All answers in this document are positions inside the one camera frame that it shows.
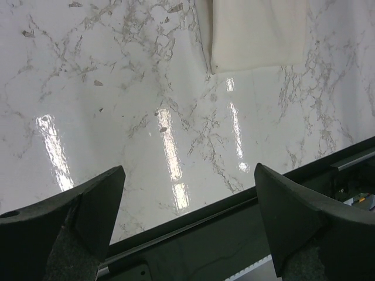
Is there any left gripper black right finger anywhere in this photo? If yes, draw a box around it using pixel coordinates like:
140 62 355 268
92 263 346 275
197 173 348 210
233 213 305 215
254 163 374 280

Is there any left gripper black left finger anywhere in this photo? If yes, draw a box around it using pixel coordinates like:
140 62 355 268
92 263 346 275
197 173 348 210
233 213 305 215
1 166 125 280

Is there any cream white t shirt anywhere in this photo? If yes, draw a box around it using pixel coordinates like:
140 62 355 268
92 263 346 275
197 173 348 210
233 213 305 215
195 0 309 74

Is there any white slotted cable duct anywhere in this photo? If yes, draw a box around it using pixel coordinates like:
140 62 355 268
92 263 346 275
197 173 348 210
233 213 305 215
225 255 272 281

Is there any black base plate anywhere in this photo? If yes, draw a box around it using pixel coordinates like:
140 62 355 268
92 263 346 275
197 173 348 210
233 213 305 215
98 138 374 280

